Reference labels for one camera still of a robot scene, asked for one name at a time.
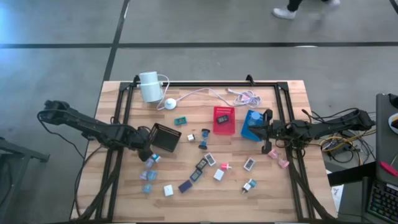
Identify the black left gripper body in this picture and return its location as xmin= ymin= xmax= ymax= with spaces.
xmin=132 ymin=126 xmax=154 ymax=162

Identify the white cylindrical lamp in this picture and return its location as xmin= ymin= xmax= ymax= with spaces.
xmin=138 ymin=70 xmax=165 ymax=103

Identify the black keyboard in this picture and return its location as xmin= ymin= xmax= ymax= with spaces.
xmin=368 ymin=179 xmax=398 ymax=224

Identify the black capped blue hourglass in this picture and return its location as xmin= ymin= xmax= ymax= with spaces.
xmin=198 ymin=128 xmax=211 ymax=151

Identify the red handled tool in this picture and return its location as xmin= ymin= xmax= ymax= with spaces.
xmin=378 ymin=161 xmax=398 ymax=178

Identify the red plastic basket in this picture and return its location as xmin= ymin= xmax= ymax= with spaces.
xmin=213 ymin=105 xmax=236 ymax=136

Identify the purple hourglass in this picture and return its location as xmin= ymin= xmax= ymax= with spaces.
xmin=139 ymin=157 xmax=155 ymax=181

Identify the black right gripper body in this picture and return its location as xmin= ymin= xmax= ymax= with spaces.
xmin=262 ymin=109 xmax=286 ymax=154

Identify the pink hourglass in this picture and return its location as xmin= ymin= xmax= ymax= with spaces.
xmin=267 ymin=148 xmax=290 ymax=169

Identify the yellow cable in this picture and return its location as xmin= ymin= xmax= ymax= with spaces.
xmin=320 ymin=132 xmax=376 ymax=155

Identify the printed paper sheet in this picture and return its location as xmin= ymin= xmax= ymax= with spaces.
xmin=331 ymin=185 xmax=345 ymax=206

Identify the white lamp cable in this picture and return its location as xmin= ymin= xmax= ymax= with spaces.
xmin=155 ymin=73 xmax=263 ymax=111

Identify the blue plastic basket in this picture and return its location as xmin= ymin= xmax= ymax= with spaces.
xmin=240 ymin=108 xmax=265 ymax=143

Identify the person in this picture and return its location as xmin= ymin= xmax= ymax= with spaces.
xmin=272 ymin=0 xmax=341 ymax=21

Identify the white and yellow object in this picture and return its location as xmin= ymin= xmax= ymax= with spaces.
xmin=387 ymin=112 xmax=398 ymax=134

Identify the black aluminium table frame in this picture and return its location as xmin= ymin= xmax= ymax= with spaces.
xmin=76 ymin=73 xmax=336 ymax=223

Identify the white digital thermometer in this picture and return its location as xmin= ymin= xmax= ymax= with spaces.
xmin=204 ymin=152 xmax=217 ymax=167
xmin=243 ymin=157 xmax=257 ymax=172

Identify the black plastic basket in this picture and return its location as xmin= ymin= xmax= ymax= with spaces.
xmin=148 ymin=122 xmax=183 ymax=153

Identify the black flat panel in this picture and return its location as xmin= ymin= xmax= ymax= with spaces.
xmin=326 ymin=161 xmax=377 ymax=187

